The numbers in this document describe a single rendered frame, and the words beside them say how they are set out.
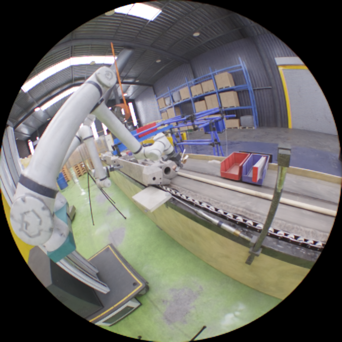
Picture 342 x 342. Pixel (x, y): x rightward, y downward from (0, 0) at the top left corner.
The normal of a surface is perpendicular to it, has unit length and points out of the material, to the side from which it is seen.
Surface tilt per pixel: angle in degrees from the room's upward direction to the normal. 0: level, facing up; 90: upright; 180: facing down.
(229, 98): 90
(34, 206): 93
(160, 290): 0
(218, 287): 0
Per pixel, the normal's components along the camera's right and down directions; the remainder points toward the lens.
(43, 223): 0.91, 0.11
